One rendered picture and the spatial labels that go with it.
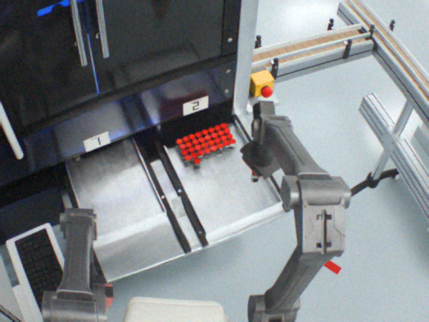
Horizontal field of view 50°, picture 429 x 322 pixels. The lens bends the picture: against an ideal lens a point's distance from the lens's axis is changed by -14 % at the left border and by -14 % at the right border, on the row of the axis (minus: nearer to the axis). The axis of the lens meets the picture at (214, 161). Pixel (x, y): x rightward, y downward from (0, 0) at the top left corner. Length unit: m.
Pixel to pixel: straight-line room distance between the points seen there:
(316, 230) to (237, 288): 1.68
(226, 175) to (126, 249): 0.41
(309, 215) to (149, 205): 0.91
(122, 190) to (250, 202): 0.41
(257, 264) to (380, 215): 0.74
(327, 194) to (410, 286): 1.90
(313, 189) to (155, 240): 0.86
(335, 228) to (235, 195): 0.87
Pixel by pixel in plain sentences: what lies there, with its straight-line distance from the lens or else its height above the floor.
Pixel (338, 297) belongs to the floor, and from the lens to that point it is 2.53.
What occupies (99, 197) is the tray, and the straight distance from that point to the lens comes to 1.68.
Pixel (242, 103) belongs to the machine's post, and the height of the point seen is 0.95.
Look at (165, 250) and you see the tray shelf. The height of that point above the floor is 0.88.
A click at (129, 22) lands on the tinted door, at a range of 1.32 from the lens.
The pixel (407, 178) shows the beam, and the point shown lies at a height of 0.47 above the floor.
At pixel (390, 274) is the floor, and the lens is 2.66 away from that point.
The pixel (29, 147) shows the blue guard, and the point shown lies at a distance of 1.55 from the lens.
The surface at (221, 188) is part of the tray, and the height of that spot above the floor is 0.88.
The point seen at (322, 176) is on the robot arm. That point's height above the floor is 1.60.
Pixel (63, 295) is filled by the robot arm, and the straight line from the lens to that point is 0.82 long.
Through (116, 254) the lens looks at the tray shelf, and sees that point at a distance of 1.59.
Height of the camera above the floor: 2.34
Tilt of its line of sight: 58 degrees down
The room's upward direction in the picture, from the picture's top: 3 degrees clockwise
